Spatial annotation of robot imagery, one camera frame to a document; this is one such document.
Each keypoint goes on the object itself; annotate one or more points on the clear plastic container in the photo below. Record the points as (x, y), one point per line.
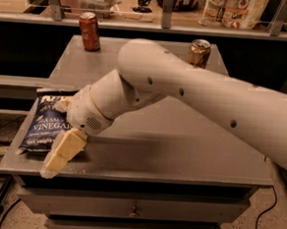
(102, 8)

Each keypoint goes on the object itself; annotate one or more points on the black bag on shelf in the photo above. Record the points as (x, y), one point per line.
(172, 0)

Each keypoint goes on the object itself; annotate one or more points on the grey metal shelf rail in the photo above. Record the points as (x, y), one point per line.
(121, 16)

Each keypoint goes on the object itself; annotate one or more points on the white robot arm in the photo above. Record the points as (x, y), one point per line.
(147, 72)

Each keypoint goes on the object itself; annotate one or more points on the blue Kettle chip bag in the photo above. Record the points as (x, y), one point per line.
(47, 122)

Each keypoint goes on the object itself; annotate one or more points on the printed snack bag on shelf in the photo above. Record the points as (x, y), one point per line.
(232, 14)

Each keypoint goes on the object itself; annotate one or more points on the red soda can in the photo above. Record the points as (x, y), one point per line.
(90, 32)

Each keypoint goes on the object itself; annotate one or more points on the upper drawer knob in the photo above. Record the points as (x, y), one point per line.
(134, 214)

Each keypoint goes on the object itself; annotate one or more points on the gold soda can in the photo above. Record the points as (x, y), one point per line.
(199, 51)

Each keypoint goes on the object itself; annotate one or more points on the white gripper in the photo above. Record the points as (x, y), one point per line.
(84, 111)

